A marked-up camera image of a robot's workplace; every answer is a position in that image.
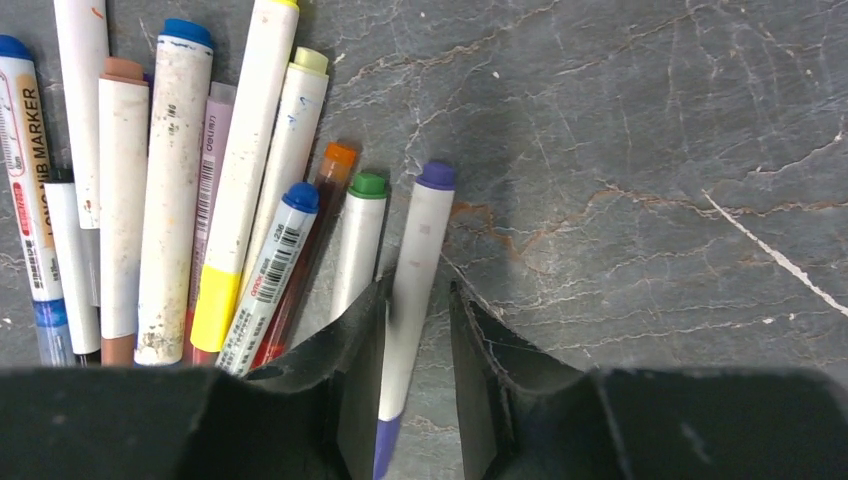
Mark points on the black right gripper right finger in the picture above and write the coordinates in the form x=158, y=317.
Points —
x=507, y=396

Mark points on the white marker pale yellow cap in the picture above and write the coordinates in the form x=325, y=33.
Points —
x=300, y=106

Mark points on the white marker green cap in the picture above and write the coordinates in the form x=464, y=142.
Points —
x=362, y=225

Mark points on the white pen blue cap barcode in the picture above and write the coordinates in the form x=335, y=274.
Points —
x=282, y=246

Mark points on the white marker purple cap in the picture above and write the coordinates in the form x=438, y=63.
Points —
x=420, y=250

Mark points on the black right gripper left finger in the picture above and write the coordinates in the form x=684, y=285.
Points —
x=330, y=388

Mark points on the white marker blue cap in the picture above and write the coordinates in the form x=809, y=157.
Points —
x=182, y=73

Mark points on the pink pen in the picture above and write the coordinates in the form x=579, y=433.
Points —
x=217, y=121

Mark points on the white marker brown cap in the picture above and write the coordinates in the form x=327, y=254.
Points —
x=123, y=120

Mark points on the white marker black tip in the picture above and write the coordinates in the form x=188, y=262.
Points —
x=82, y=314

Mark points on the red pen orange cap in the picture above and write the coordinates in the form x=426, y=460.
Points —
x=331, y=183

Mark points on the white marker upper left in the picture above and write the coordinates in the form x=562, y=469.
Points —
x=82, y=34

